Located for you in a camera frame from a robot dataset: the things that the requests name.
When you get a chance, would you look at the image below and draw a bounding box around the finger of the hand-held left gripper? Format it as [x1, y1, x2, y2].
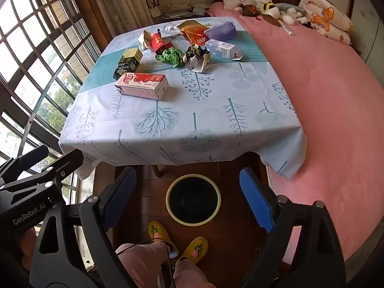
[0, 149, 84, 200]
[0, 145, 49, 183]

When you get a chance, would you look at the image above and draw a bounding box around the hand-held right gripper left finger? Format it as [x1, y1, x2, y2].
[29, 166, 141, 288]

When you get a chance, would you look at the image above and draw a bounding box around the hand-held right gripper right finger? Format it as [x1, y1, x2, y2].
[239, 167, 347, 288]

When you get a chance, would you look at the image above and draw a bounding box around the dark waste bin cream rim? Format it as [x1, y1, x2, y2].
[166, 174, 222, 226]

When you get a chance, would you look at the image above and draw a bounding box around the dark green cardboard box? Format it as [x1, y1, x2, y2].
[113, 48, 144, 81]

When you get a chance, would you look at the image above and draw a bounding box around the green paper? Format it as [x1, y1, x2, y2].
[155, 47, 184, 66]

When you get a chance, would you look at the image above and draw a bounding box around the silver black wrapper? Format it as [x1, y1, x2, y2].
[183, 44, 212, 73]

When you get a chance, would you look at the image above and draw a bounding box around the white purple carton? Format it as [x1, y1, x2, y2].
[205, 38, 243, 61]

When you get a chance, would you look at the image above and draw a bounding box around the person's left hand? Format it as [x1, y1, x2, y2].
[16, 227, 41, 272]

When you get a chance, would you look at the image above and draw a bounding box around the yellow embroidered slipper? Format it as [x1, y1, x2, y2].
[179, 236, 209, 264]
[147, 220, 180, 258]

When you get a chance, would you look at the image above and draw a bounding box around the person's left leg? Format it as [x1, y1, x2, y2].
[115, 241, 174, 288]

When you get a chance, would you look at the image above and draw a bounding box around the person's leg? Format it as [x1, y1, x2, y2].
[173, 258, 216, 288]
[115, 241, 174, 288]

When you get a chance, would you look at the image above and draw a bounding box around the leaf print blue tablecloth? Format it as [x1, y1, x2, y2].
[58, 16, 308, 180]

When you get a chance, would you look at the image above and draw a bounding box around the person's right leg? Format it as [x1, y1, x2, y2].
[173, 258, 216, 288]

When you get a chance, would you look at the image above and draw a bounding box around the pink milk carton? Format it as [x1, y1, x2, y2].
[114, 72, 169, 101]

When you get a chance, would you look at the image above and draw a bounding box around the pink bed sheet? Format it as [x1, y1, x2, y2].
[208, 1, 384, 270]

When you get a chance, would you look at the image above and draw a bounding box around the brown grid window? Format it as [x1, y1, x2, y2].
[0, 0, 104, 204]

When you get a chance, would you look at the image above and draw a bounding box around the silver foil wrapper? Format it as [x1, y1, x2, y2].
[137, 30, 155, 51]

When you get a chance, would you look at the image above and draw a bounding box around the red snack packet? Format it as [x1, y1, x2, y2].
[150, 29, 173, 53]

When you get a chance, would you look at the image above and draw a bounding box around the clear plastic bag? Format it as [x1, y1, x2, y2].
[157, 22, 180, 38]

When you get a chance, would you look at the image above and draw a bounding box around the purple plastic bag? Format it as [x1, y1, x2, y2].
[204, 21, 236, 41]

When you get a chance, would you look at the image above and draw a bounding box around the white marker pen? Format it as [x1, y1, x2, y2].
[280, 21, 295, 36]

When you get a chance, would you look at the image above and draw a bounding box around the beige curtain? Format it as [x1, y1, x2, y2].
[94, 0, 156, 36]

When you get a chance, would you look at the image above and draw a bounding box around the orange snack bag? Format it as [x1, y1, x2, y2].
[177, 19, 210, 45]

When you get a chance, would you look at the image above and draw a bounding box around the brown leaf shaped toy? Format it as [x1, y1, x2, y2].
[264, 14, 284, 26]

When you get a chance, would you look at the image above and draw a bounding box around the white fluffy plush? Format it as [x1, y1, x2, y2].
[280, 5, 309, 25]

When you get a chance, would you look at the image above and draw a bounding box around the brown furry toy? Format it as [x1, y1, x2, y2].
[241, 4, 264, 18]

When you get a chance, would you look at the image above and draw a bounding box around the stack of papers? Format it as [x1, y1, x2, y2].
[162, 2, 194, 20]

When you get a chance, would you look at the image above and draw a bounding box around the bear print blanket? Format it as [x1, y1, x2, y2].
[298, 0, 354, 45]

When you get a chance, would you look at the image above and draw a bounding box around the small pale box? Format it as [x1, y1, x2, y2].
[192, 4, 213, 17]

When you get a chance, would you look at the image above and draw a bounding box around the grey metal window rail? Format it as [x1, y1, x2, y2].
[21, 34, 92, 149]

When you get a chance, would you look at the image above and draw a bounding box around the thin black cable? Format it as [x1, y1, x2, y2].
[118, 238, 177, 288]

